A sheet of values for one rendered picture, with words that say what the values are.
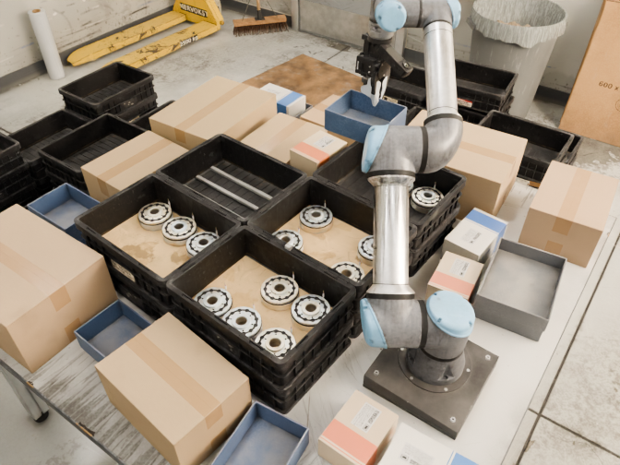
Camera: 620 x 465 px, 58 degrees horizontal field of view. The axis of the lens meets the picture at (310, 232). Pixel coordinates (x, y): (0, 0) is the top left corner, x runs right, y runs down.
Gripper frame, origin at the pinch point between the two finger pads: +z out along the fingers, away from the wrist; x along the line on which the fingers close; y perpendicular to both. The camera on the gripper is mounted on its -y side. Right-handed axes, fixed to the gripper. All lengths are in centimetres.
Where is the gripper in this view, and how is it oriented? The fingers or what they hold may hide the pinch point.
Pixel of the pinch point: (377, 102)
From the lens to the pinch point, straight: 180.2
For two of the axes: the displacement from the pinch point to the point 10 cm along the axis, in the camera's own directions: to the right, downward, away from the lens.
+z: -0.5, 7.9, 6.1
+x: -6.0, 4.7, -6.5
